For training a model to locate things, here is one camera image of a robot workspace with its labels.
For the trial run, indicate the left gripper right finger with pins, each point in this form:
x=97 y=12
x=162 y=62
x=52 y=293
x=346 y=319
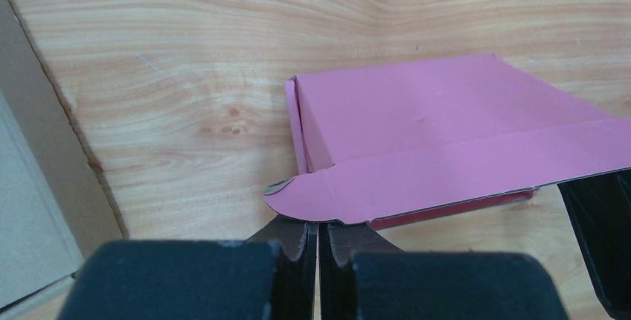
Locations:
x=364 y=276

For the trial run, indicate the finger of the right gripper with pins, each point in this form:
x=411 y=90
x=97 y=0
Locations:
x=599 y=211

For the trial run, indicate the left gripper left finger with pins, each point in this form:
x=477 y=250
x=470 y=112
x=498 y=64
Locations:
x=270 y=275

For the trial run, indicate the pink paper box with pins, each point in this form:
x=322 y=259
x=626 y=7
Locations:
x=387 y=140

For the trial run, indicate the brown cardboard box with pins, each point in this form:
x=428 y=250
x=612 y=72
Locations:
x=54 y=211

